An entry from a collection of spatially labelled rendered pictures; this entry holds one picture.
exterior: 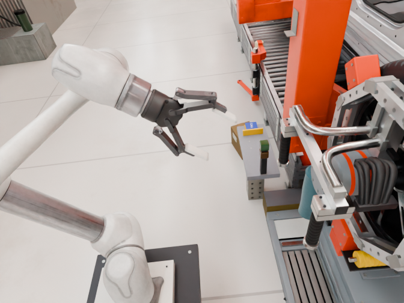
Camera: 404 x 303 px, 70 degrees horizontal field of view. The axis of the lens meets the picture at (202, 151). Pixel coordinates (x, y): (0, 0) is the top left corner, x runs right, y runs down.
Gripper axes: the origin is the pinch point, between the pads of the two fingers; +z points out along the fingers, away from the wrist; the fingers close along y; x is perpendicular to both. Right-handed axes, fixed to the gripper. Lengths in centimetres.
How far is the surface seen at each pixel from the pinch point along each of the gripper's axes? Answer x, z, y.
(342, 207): 16.0, 29.5, -6.8
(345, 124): -31, 51, -12
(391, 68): -20, 39, -35
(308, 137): -9.3, 27.4, -8.4
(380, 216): -7, 71, 3
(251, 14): -246, 49, -6
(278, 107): -116, 69, 22
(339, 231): -9, 68, 18
